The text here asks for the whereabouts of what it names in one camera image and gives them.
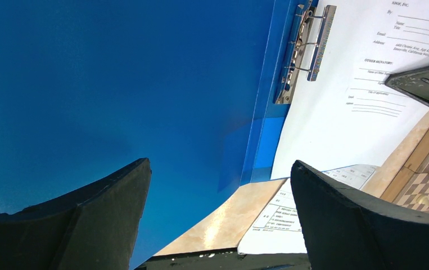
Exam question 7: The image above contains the blue clip file folder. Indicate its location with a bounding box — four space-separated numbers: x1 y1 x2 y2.
0 0 338 270

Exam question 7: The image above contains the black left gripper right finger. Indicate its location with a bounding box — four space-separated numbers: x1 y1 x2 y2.
290 160 429 269

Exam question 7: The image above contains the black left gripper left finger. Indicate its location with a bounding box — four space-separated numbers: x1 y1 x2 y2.
0 158 152 269

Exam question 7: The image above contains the English printed paper sheet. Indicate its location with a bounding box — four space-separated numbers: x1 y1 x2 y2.
270 1 429 179

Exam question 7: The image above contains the wooden chessboard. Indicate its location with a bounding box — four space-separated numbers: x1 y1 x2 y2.
379 127 429 213

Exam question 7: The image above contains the cream chess pawn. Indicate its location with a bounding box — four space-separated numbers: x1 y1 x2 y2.
416 194 429 208

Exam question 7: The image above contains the Chinese printed paper sheet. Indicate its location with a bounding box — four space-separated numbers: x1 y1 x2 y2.
237 164 378 255

